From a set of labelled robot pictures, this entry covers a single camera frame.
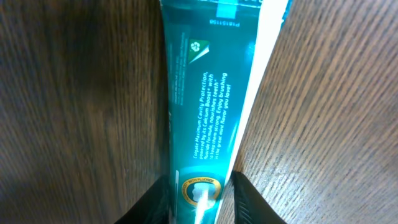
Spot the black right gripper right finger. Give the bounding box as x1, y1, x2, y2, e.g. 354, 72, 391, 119
232, 171, 286, 224

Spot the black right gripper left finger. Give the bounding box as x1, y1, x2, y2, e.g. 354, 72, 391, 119
115, 175, 170, 224

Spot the white teal toothpaste tube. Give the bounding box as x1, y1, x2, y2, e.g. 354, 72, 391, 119
160, 0, 292, 223

